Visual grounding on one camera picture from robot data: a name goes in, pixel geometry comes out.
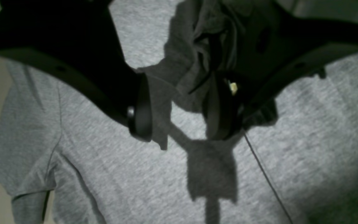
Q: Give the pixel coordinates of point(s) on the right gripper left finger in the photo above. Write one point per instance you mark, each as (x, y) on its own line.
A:
(76, 41)

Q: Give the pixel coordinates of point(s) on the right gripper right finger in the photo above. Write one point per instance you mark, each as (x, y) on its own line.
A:
(255, 56)

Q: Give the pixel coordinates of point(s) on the grey T-shirt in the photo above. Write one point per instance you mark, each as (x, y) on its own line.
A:
(296, 162)

